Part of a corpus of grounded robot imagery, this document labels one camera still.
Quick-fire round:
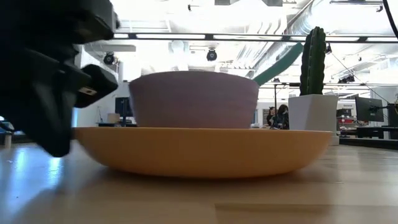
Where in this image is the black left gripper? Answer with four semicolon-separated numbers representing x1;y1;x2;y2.
0;0;120;158

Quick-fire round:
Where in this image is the lilac bowl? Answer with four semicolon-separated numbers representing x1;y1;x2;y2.
128;70;260;129

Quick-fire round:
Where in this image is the orange plate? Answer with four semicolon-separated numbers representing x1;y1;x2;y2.
73;126;333;179

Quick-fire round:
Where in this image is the black computer monitor on arm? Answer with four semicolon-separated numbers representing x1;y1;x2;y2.
354;96;385;123

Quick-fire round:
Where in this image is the person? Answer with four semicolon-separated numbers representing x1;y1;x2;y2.
276;103;290;131
266;106;278;128

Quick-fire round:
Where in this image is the white planter pot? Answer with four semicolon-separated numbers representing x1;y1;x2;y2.
287;94;340;146

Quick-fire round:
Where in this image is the green cactus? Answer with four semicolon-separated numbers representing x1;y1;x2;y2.
299;26;327;96

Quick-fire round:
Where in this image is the black monitor at picture edge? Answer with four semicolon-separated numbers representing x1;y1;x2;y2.
386;103;398;127

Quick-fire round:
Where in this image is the black monitor by wall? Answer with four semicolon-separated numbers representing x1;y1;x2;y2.
114;96;134;128

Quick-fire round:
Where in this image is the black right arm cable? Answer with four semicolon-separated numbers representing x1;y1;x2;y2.
382;0;398;40

